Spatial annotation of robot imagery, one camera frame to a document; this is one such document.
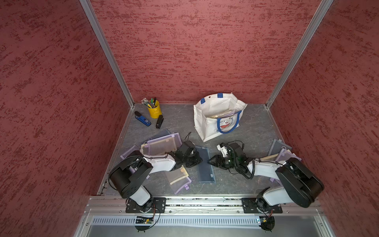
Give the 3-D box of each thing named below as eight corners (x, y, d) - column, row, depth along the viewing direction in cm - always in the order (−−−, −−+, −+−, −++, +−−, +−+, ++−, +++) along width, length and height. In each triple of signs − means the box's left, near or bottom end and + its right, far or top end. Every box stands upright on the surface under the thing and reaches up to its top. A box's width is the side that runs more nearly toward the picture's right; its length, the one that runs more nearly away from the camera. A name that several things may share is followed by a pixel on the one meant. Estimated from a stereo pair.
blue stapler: (133, 116, 115) (132, 113, 113) (138, 112, 117) (137, 110, 115) (146, 128, 108) (145, 125, 105) (151, 124, 110) (150, 121, 107)
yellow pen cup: (149, 116, 114) (147, 108, 107) (158, 108, 120) (156, 99, 113) (157, 120, 112) (154, 112, 104) (165, 111, 118) (163, 103, 110)
